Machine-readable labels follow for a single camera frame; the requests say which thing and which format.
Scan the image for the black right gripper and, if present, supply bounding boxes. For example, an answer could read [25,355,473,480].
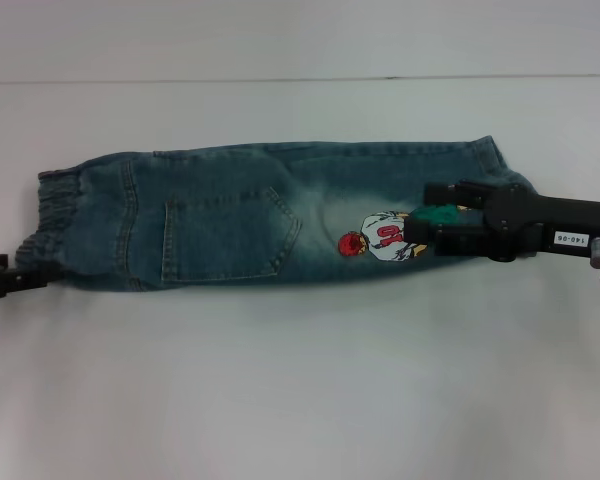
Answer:
[403,178,600,264]

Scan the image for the blue denim shorts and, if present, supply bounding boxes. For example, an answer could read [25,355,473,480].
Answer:
[14,133,544,294]

